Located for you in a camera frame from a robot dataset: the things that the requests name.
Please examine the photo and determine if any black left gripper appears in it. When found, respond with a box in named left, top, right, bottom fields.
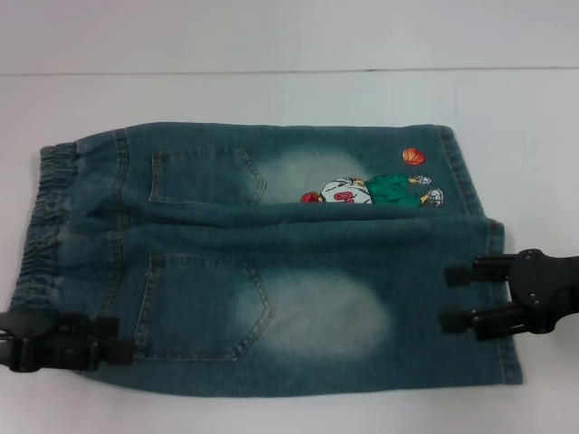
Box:
left=0, top=310, right=136, bottom=374

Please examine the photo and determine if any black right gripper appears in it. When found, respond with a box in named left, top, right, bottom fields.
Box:
left=439, top=247, right=579, bottom=341

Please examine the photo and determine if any blue denim shorts basketball print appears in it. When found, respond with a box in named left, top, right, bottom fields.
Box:
left=7, top=120, right=528, bottom=411

